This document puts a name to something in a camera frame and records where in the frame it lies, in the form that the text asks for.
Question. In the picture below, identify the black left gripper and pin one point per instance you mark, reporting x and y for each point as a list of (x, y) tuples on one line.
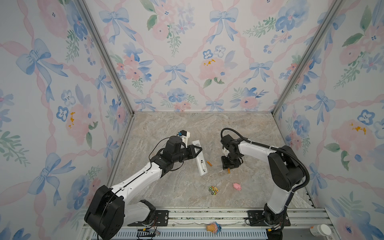
[(192, 154)]

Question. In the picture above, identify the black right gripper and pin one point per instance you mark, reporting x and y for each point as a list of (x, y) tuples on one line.
[(225, 165)]

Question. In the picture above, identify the white remote control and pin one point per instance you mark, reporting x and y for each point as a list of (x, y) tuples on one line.
[(200, 160)]

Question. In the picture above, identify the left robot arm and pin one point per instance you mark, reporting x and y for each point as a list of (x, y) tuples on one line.
[(111, 208)]

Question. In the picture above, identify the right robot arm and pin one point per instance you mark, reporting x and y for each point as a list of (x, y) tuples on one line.
[(289, 174)]

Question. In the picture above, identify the pink pig toy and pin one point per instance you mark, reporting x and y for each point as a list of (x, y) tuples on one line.
[(237, 186)]

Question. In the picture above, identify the red green toy car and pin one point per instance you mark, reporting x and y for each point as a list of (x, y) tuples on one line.
[(213, 190)]

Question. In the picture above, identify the orange blue plush toy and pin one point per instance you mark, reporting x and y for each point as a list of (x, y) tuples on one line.
[(213, 228)]

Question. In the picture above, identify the white cup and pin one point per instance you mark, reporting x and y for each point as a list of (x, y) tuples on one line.
[(320, 230)]

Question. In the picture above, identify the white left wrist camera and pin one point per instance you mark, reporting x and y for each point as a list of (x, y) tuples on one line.
[(184, 135)]

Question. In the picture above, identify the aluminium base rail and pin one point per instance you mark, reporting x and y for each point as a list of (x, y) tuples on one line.
[(190, 224)]

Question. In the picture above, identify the aluminium corner post left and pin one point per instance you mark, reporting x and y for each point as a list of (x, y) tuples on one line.
[(94, 32)]

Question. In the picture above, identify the aluminium corner post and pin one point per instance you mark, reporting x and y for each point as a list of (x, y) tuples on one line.
[(330, 16), (94, 32)]

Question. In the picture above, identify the aluminium corner post right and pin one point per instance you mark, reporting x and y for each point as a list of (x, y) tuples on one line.
[(330, 16)]

